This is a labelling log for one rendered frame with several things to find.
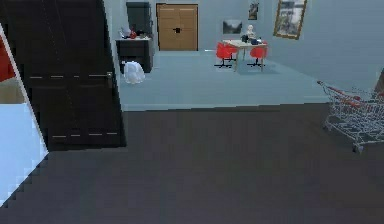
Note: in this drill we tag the white garbage bag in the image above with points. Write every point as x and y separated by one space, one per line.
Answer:
134 72

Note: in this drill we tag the white bust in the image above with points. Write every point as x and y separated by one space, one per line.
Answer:
250 32

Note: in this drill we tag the black refrigerator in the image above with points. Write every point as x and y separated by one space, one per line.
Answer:
138 17

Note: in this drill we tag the red chair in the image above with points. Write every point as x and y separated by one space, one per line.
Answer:
258 54
224 53

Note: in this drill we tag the black counter cabinet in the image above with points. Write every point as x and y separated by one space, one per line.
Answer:
134 53

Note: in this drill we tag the pale wooden table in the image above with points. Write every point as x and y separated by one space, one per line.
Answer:
245 46

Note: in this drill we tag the brown wooden double door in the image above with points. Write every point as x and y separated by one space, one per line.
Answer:
177 27

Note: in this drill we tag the black object on table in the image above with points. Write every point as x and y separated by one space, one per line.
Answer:
245 38

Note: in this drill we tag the dark blue object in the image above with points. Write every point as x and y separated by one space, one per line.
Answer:
254 41

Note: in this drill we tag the dark landscape picture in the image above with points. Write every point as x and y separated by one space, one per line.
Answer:
232 26

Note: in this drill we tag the red round object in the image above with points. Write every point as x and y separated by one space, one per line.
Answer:
133 34

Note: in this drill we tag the small dark framed picture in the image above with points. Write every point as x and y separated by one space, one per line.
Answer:
253 11

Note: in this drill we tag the black room door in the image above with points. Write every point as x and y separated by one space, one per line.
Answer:
70 66

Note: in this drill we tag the gold framed painting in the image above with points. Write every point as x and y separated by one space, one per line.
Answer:
289 17

